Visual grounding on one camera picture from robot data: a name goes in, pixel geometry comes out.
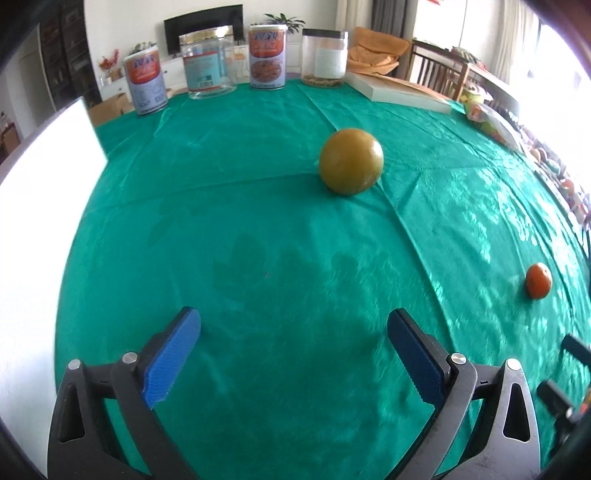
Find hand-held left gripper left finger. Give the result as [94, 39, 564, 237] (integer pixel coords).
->
[47, 306, 202, 480]

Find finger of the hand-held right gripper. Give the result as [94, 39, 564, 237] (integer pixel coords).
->
[536, 380, 579, 419]
[560, 334, 591, 366]

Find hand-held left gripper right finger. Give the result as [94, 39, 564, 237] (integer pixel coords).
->
[387, 308, 541, 480]

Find orange tangerine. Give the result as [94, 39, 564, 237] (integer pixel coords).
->
[525, 263, 553, 300]

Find round olive green pear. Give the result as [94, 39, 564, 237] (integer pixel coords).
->
[319, 128, 385, 196]

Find green tablecloth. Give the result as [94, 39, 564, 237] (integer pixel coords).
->
[54, 78, 591, 480]

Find white board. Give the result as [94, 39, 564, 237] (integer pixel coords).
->
[0, 96, 109, 476]

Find plastic snack bag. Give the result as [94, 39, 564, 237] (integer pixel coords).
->
[464, 102, 523, 151]

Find brown cardboard box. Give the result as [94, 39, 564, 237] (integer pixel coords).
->
[88, 92, 135, 126]

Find white flat box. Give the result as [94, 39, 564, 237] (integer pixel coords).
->
[344, 71, 454, 116]

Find red and white tin can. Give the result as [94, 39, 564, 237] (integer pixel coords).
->
[123, 44, 168, 116]

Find wooden slatted bench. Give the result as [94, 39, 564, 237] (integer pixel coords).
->
[406, 39, 509, 103]

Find clear jar with blue label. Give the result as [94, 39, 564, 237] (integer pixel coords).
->
[179, 28, 238, 100]

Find red flowers in vase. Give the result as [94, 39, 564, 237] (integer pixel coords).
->
[98, 49, 120, 82]

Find orange cushion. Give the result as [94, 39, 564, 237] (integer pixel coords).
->
[346, 27, 411, 77]

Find dark display cabinet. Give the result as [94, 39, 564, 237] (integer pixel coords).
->
[39, 4, 103, 110]

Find tin can with food picture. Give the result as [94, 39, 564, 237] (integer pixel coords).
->
[249, 24, 288, 91]

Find clear jar with black lid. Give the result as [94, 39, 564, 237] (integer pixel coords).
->
[301, 29, 348, 89]

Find black television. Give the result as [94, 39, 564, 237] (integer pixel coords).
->
[163, 4, 245, 47]

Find grey curtain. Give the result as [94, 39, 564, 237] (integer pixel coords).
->
[371, 0, 419, 45]

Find large green potted plant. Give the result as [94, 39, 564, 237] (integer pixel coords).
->
[264, 13, 306, 29]

